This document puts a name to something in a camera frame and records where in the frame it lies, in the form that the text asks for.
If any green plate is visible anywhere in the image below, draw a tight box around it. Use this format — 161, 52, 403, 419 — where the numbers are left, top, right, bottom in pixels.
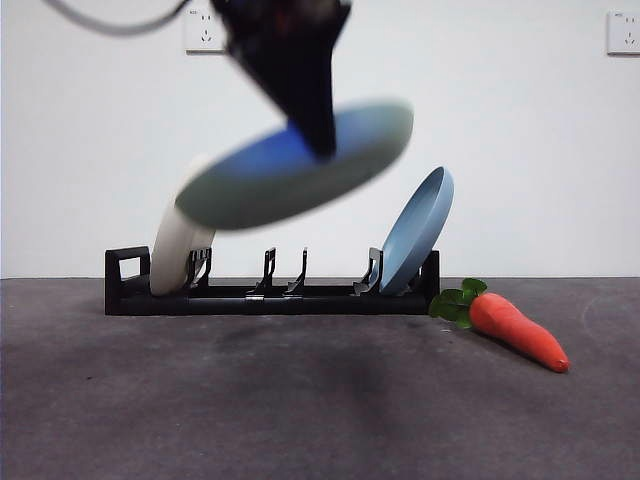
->
174, 98, 415, 231

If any orange carrot with green leaves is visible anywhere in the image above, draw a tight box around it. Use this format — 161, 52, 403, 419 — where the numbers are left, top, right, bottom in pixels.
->
428, 277, 571, 374

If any blue plate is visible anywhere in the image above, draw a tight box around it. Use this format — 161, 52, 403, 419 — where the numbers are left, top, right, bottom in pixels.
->
378, 165, 455, 295

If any white plate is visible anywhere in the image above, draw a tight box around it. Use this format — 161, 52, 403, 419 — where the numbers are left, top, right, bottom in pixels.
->
148, 153, 219, 297

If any black plate rack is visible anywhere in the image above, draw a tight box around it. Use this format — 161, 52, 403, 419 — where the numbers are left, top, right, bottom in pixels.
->
103, 244, 441, 317

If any white wall socket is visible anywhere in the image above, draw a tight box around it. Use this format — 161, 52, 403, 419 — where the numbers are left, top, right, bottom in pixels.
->
605, 9, 640, 56
184, 6, 229, 54

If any grey cable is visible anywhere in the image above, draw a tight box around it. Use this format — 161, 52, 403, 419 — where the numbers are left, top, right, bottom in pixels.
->
43, 0, 187, 36

